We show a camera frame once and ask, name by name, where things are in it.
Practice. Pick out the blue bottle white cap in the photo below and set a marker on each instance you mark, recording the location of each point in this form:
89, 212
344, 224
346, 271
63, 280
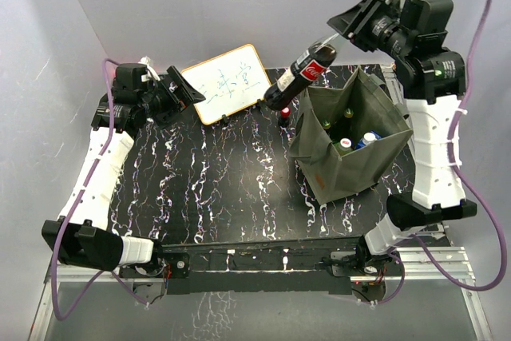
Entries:
367, 139

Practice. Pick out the aluminium frame rail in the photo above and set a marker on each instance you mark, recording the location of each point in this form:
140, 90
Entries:
431, 300

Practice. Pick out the coca-cola glass bottle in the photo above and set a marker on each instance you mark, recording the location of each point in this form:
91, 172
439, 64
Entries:
302, 72

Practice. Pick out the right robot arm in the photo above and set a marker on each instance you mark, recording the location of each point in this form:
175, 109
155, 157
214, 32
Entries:
412, 32

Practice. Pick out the yellow framed whiteboard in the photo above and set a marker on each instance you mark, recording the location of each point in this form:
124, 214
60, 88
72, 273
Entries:
230, 83

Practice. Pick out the green perrier bottle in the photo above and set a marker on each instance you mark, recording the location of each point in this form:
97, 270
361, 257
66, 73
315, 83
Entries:
349, 113

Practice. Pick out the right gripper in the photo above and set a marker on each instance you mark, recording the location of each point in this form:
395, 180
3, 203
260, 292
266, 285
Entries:
344, 22

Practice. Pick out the green canvas bag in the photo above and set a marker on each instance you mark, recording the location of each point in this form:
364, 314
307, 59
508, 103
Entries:
330, 176

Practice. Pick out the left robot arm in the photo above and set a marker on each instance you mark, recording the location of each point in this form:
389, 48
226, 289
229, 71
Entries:
135, 95

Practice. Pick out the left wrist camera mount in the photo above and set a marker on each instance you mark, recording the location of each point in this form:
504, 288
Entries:
151, 73

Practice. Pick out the red emergency stop button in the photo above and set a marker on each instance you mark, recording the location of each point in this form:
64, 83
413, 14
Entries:
284, 117

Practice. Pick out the white cap green tea bottle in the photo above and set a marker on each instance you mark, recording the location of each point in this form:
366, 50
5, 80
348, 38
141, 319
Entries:
343, 146

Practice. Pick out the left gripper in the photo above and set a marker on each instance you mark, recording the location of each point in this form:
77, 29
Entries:
178, 100

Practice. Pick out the black front table rail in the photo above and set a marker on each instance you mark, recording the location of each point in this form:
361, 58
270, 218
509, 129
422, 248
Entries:
329, 265

